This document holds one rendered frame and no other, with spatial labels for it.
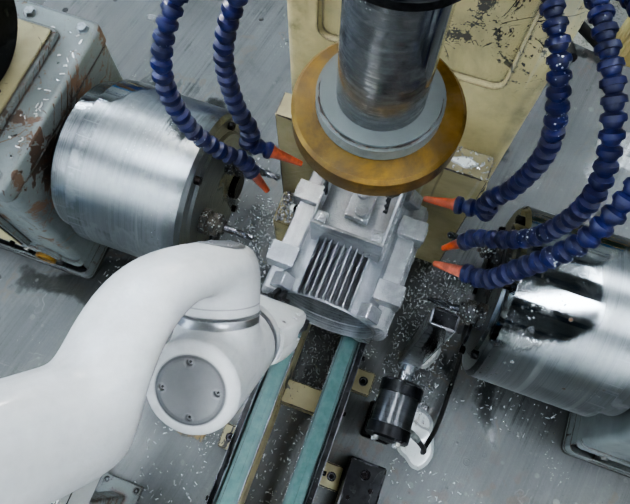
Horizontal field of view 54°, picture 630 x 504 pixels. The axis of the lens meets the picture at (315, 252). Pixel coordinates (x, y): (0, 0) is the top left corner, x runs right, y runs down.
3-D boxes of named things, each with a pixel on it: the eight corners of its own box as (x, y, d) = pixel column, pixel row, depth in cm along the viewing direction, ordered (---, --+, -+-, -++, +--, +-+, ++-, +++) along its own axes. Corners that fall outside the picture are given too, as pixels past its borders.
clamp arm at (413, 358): (402, 347, 89) (435, 300, 65) (422, 354, 89) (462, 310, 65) (394, 370, 88) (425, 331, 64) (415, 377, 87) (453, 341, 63)
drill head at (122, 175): (86, 108, 111) (25, 10, 88) (275, 171, 107) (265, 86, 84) (17, 230, 103) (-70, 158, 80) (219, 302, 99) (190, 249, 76)
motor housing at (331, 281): (311, 202, 105) (311, 146, 87) (418, 240, 103) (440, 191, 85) (265, 309, 98) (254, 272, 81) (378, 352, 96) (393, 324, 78)
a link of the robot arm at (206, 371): (197, 292, 63) (195, 378, 65) (140, 326, 51) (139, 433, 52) (277, 299, 62) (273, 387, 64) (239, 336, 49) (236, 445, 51)
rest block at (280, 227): (287, 214, 117) (284, 187, 106) (322, 226, 116) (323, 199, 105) (275, 242, 115) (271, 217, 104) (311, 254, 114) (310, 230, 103)
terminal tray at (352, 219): (338, 168, 90) (340, 143, 83) (407, 192, 89) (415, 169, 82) (307, 240, 86) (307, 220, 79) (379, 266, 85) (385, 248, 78)
